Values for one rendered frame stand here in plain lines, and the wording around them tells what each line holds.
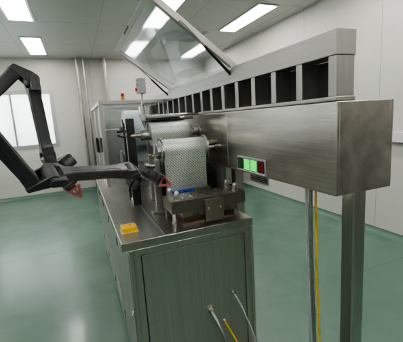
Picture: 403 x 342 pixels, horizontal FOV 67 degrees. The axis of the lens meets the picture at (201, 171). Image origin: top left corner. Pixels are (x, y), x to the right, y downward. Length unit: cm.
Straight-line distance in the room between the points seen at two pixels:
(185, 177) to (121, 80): 573
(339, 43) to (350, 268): 80
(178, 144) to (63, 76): 571
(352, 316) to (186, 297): 72
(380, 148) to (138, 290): 114
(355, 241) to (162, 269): 83
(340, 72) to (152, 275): 112
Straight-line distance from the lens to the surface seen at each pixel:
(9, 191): 735
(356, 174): 111
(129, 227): 152
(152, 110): 234
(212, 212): 153
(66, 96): 714
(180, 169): 165
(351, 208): 126
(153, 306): 157
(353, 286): 137
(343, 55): 108
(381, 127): 118
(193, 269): 155
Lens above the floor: 141
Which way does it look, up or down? 10 degrees down
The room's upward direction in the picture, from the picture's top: 4 degrees counter-clockwise
